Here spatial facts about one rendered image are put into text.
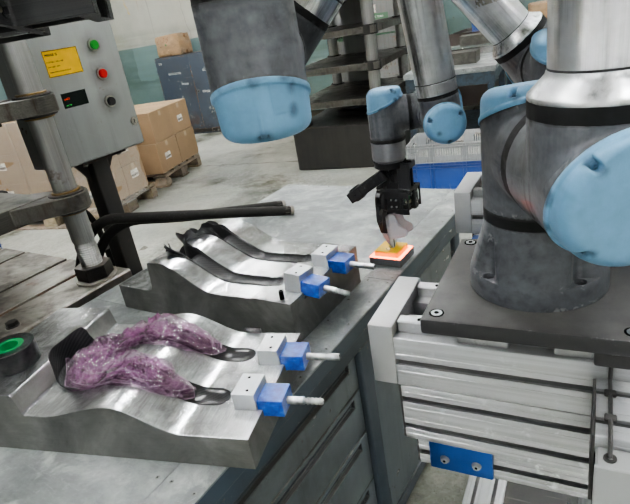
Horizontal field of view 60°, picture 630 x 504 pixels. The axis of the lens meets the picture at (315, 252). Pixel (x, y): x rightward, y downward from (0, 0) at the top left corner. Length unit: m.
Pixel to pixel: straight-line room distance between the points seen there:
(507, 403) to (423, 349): 0.12
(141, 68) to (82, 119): 7.69
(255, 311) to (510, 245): 0.58
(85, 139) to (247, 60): 1.35
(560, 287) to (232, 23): 0.41
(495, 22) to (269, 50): 0.81
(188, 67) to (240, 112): 7.82
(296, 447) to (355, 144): 4.11
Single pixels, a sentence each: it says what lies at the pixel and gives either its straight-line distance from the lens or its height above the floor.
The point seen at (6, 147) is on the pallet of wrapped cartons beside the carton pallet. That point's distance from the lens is 5.41.
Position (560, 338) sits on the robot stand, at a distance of 0.60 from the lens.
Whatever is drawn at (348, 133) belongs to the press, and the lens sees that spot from 5.01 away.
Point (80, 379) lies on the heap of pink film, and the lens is 0.97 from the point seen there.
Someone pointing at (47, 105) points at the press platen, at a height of 1.26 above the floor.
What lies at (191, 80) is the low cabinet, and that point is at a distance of 8.24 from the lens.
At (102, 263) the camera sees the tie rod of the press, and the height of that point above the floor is 0.83.
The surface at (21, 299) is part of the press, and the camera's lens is 1.68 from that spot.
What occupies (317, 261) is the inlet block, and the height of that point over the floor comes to 0.90.
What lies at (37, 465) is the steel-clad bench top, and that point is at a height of 0.80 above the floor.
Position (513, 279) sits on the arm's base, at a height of 1.07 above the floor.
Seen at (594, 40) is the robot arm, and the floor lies 1.32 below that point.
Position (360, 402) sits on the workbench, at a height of 0.53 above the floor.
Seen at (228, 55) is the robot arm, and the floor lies 1.35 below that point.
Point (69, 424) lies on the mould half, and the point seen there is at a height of 0.86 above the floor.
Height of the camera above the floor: 1.36
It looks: 24 degrees down
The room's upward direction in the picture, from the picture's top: 10 degrees counter-clockwise
